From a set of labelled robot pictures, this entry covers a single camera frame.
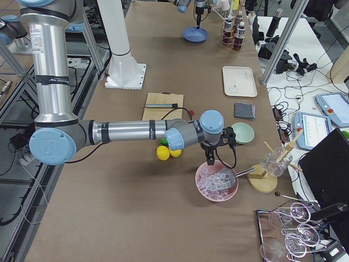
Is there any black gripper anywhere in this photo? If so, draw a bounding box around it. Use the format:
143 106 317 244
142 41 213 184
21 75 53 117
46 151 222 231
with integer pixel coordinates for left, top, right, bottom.
200 141 221 165
195 0 210 28

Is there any blue plate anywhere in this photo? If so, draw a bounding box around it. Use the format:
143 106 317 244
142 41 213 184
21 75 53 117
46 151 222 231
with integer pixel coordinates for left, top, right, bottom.
183 27 209 43

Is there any spare grey robot arm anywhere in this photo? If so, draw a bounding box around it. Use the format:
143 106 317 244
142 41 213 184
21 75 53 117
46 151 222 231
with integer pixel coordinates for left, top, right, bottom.
1 15 44 58

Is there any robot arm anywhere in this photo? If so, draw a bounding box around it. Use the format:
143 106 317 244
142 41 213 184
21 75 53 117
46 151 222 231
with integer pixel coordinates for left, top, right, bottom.
170 0 211 29
19 1 228 165

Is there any pink ice bowl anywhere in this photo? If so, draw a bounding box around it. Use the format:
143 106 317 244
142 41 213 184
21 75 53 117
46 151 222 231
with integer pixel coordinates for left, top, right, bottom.
195 160 239 202

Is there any metal ice scoop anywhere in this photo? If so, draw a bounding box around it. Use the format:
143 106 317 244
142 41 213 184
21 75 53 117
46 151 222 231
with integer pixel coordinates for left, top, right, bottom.
213 168 255 190

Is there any lower whole lemon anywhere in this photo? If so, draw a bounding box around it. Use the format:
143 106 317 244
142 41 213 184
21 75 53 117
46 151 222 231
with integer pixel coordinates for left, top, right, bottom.
169 150 182 158

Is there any whole lemon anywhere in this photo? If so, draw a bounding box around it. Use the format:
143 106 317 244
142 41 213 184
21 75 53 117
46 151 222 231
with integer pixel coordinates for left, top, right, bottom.
169 150 182 158
156 145 170 161

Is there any top drink bottle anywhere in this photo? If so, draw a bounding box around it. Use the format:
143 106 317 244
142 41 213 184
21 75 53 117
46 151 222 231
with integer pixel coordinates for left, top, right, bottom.
222 15 234 46

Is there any right edge drink bottle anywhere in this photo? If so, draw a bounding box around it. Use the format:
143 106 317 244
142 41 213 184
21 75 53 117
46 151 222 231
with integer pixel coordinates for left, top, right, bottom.
234 10 243 27

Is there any mint green bowl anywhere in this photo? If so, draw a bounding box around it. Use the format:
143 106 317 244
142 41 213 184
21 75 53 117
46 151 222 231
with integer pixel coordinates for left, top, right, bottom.
231 122 255 145

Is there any middle drink bottle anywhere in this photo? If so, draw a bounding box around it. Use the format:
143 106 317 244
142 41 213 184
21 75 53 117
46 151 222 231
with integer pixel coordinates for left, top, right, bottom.
233 21 245 50

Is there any upper whole lemon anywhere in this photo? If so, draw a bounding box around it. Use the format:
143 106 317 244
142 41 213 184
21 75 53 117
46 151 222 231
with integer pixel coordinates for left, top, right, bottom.
156 145 170 161

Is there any green lime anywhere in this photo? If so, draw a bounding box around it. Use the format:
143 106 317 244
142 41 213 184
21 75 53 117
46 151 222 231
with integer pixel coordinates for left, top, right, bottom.
160 139 168 146

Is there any wooden cup stand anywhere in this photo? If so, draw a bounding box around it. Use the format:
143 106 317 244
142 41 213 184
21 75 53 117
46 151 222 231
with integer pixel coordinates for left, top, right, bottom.
247 128 303 193

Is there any glass mug on stand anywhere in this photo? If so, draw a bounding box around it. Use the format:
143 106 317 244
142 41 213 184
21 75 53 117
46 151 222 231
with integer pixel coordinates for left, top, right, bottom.
260 147 293 177

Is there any grey folded cloth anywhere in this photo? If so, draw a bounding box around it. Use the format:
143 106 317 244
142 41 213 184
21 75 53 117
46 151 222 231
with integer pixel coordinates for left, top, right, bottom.
234 102 256 120

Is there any steel muddler black tip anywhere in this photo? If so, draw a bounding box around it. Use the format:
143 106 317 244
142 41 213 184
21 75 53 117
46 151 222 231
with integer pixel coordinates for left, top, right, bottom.
145 103 178 109

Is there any stirrer with dark ball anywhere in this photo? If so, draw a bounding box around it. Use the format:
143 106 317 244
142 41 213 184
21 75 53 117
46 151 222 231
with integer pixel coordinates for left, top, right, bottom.
274 191 318 204

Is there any black thermos bottle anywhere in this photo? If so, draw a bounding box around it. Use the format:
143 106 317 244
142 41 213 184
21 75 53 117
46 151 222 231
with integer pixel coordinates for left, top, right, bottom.
266 8 283 38

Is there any cream rabbit tray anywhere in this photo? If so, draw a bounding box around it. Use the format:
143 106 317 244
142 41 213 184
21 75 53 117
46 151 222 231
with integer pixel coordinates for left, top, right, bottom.
222 66 257 98

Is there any wooden cutting board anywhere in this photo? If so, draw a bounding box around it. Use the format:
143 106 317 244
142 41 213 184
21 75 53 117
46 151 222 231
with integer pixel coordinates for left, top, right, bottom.
142 93 184 121

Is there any upper wine glass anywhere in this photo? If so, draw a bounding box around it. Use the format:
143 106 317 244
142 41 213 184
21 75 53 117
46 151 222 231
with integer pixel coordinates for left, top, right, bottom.
268 201 312 228

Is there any wine glass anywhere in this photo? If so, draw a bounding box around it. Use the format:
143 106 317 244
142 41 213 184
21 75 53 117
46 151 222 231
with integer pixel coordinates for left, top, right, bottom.
281 223 320 257
268 201 312 228
258 236 309 262

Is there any glass rack tray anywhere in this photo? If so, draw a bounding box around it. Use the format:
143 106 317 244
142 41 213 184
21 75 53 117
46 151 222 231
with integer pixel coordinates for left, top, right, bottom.
255 200 349 262

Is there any lower wine glass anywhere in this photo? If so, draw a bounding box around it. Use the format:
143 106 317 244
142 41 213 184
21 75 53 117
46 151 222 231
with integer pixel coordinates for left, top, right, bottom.
258 236 309 262

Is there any near teach pendant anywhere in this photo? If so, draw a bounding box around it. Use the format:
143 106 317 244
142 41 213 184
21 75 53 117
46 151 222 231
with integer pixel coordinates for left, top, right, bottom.
293 111 332 151

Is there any teach pendant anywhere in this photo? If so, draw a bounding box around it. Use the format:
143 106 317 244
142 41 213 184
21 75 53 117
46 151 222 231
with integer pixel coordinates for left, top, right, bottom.
315 92 348 128
293 111 332 151

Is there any black laptop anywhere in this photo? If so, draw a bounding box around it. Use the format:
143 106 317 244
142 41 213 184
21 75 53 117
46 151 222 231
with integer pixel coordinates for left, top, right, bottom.
299 128 348 208

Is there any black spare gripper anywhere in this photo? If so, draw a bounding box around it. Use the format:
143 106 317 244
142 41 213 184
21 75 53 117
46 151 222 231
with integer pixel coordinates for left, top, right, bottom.
293 53 317 76

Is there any middle wine glass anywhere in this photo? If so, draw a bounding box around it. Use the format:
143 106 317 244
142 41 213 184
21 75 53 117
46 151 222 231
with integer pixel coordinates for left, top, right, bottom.
281 223 320 257

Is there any far teach pendant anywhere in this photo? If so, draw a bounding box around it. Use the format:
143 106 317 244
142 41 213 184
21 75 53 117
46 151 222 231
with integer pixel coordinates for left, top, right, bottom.
315 92 348 128

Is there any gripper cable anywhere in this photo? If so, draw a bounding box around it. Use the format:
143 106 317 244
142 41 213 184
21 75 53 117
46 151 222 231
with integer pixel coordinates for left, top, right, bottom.
157 107 237 169

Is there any copper wire bottle rack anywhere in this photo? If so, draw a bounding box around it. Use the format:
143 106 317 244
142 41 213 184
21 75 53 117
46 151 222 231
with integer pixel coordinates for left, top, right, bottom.
221 19 245 51

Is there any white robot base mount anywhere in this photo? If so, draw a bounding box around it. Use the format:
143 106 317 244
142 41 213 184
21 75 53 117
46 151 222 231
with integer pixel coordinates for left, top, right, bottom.
98 1 146 90

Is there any aluminium frame post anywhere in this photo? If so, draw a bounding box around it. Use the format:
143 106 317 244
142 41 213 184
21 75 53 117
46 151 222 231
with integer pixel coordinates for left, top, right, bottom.
260 0 309 86

